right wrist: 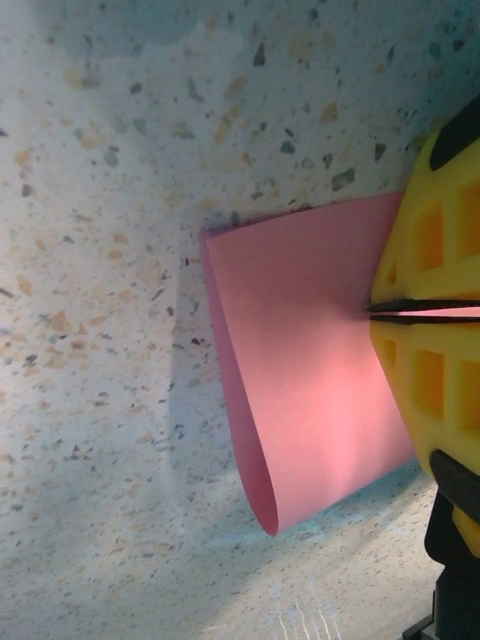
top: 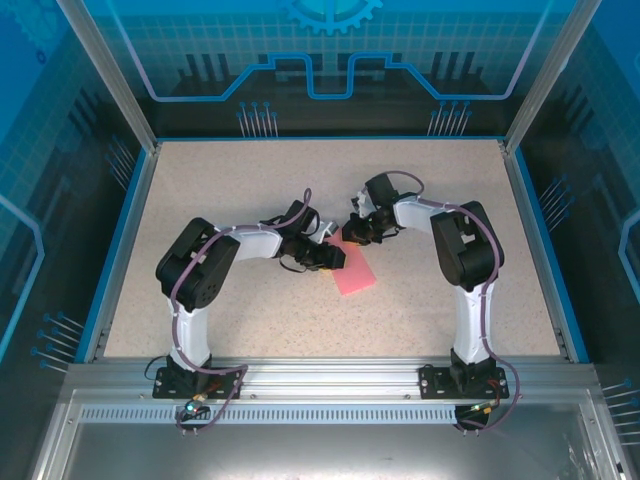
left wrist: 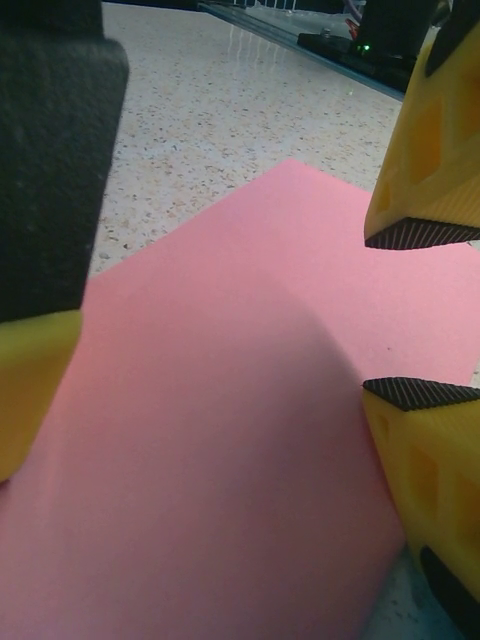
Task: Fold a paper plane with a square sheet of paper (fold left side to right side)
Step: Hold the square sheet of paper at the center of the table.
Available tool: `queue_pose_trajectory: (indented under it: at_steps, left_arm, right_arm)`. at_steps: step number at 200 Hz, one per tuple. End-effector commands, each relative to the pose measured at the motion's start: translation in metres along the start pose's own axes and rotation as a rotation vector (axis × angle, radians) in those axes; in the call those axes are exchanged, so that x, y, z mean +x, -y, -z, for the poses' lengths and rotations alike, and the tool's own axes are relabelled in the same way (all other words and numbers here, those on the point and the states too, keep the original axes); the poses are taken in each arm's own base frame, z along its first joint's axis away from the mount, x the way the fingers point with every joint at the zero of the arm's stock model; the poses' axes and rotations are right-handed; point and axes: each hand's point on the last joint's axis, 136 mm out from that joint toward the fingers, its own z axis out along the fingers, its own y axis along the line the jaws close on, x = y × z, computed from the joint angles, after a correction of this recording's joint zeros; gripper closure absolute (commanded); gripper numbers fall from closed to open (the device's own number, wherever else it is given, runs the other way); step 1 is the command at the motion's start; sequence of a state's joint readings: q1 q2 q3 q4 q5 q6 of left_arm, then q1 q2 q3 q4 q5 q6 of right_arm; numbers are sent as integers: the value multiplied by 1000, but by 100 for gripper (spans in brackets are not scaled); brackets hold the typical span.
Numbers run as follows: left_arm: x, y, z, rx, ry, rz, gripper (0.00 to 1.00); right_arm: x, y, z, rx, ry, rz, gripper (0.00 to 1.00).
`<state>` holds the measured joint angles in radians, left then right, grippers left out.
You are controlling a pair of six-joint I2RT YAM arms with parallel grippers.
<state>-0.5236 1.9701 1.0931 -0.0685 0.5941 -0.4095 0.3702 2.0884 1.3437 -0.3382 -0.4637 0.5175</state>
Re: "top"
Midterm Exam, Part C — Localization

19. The pink cloth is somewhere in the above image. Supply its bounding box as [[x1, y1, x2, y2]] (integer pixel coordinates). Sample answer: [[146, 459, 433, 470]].
[[323, 230, 378, 298]]

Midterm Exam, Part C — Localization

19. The steel cabinet tray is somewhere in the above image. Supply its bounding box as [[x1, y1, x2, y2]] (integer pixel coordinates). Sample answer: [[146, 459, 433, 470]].
[[29, 389, 632, 480]]

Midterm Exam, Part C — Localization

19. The blue printed gear panel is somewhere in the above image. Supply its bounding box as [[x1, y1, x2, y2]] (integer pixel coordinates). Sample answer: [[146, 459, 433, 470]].
[[58, 0, 584, 140]]

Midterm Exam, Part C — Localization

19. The blue printed side panel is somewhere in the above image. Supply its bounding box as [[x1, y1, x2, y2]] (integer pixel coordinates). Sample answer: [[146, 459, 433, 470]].
[[0, 0, 151, 480], [514, 0, 640, 480]]

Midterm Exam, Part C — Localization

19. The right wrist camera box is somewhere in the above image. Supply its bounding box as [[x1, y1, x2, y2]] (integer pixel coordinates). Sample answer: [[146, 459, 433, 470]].
[[351, 187, 376, 214]]

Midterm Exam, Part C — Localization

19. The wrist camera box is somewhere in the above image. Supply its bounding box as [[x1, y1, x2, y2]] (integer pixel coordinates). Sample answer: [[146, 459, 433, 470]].
[[304, 219, 342, 246], [351, 187, 376, 214]]

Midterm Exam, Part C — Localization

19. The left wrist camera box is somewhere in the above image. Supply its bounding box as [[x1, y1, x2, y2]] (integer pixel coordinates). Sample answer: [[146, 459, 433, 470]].
[[304, 219, 342, 246]]

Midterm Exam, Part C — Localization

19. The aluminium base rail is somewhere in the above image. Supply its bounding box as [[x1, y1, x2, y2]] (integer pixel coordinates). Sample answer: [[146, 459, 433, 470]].
[[64, 357, 599, 402]]

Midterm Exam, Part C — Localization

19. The slotted metal cable duct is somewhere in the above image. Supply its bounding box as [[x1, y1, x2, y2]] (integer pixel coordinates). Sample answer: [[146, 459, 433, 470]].
[[79, 406, 464, 426]]

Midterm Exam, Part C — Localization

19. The aluminium table side rail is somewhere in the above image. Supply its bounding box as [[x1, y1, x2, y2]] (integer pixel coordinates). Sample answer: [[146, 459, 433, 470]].
[[499, 142, 576, 364], [82, 144, 162, 364]]

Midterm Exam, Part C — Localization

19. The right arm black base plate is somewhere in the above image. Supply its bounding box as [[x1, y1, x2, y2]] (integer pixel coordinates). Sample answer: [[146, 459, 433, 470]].
[[418, 364, 510, 400]]

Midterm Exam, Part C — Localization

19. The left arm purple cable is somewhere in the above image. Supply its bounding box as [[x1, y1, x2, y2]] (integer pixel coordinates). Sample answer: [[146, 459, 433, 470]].
[[169, 187, 249, 437]]

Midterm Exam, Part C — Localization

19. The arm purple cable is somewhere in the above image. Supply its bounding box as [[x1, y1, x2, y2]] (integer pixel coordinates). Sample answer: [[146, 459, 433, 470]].
[[169, 187, 249, 437], [387, 170, 522, 434]]

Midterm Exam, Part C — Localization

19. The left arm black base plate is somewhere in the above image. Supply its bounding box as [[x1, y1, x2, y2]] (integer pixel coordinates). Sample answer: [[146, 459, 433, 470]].
[[152, 367, 244, 400]]

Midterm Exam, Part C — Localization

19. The thin black wire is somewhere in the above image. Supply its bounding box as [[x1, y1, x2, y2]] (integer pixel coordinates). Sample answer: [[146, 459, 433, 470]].
[[143, 355, 169, 385]]

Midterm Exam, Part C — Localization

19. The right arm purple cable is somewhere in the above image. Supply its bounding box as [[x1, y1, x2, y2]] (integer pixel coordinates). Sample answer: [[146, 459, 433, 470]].
[[387, 170, 522, 434]]

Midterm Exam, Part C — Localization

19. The right aluminium frame post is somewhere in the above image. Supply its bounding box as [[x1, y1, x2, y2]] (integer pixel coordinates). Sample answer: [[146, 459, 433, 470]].
[[502, 0, 601, 155]]

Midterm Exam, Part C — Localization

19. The aluminium frame post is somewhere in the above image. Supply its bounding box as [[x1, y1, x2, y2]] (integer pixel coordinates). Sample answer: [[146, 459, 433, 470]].
[[502, 0, 601, 155], [54, 0, 162, 154]]

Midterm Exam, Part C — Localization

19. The left aluminium frame post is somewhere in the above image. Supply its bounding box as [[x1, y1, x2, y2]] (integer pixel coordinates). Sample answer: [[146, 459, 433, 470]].
[[54, 0, 162, 154]]

